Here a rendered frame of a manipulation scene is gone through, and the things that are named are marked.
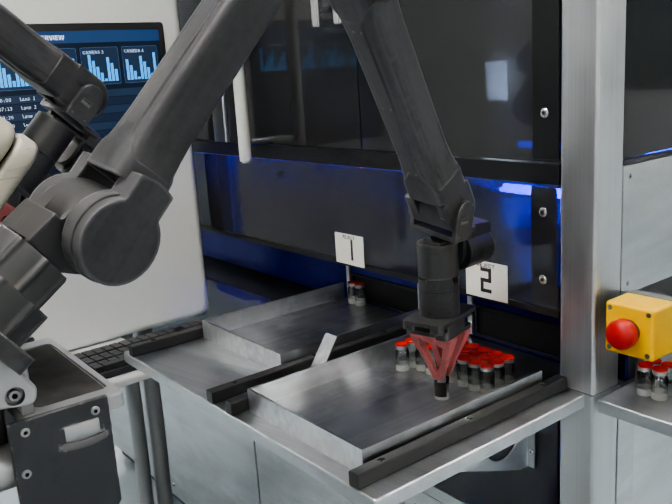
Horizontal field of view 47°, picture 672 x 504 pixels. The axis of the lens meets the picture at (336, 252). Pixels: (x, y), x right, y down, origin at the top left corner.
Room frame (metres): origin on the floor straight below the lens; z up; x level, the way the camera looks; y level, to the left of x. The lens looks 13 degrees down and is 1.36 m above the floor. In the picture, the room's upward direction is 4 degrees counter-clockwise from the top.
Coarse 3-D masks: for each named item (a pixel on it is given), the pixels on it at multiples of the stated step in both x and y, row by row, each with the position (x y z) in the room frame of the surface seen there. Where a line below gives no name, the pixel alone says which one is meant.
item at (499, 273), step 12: (480, 264) 1.19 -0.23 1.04; (492, 264) 1.17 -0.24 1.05; (468, 276) 1.21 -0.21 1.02; (480, 276) 1.19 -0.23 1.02; (492, 276) 1.17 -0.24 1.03; (504, 276) 1.15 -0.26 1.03; (468, 288) 1.21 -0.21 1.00; (480, 288) 1.19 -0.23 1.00; (492, 288) 1.17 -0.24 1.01; (504, 288) 1.15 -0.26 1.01; (504, 300) 1.15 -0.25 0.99
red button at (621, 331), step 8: (616, 320) 0.97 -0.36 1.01; (624, 320) 0.96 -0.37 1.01; (608, 328) 0.97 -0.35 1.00; (616, 328) 0.96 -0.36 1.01; (624, 328) 0.95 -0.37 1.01; (632, 328) 0.95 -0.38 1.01; (608, 336) 0.97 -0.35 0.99; (616, 336) 0.96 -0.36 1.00; (624, 336) 0.95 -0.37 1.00; (632, 336) 0.95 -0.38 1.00; (616, 344) 0.96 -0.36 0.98; (624, 344) 0.95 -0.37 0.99; (632, 344) 0.95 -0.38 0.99
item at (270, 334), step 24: (336, 288) 1.58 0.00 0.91; (240, 312) 1.44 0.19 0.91; (264, 312) 1.47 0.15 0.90; (288, 312) 1.51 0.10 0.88; (312, 312) 1.50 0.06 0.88; (336, 312) 1.49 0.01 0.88; (360, 312) 1.48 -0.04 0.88; (384, 312) 1.47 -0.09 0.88; (408, 312) 1.36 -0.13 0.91; (216, 336) 1.35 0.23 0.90; (240, 336) 1.29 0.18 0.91; (264, 336) 1.37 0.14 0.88; (288, 336) 1.36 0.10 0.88; (312, 336) 1.36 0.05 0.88; (360, 336) 1.29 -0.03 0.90; (264, 360) 1.23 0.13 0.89; (288, 360) 1.19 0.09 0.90
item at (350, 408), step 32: (384, 352) 1.21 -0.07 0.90; (288, 384) 1.09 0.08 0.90; (320, 384) 1.13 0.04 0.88; (352, 384) 1.12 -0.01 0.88; (384, 384) 1.11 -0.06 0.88; (416, 384) 1.11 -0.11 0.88; (512, 384) 1.01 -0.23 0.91; (288, 416) 0.97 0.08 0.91; (320, 416) 1.02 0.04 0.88; (352, 416) 1.01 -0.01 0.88; (384, 416) 1.00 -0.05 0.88; (416, 416) 1.00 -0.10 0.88; (448, 416) 0.94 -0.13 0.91; (320, 448) 0.92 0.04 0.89; (352, 448) 0.86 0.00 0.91; (384, 448) 0.87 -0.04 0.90
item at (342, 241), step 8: (336, 232) 1.48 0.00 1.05; (336, 240) 1.48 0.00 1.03; (344, 240) 1.46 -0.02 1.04; (352, 240) 1.44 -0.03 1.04; (360, 240) 1.42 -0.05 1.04; (336, 248) 1.48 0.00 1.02; (344, 248) 1.46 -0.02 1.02; (360, 248) 1.42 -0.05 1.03; (336, 256) 1.48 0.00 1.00; (344, 256) 1.46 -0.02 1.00; (360, 256) 1.42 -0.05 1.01; (352, 264) 1.44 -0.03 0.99; (360, 264) 1.42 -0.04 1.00
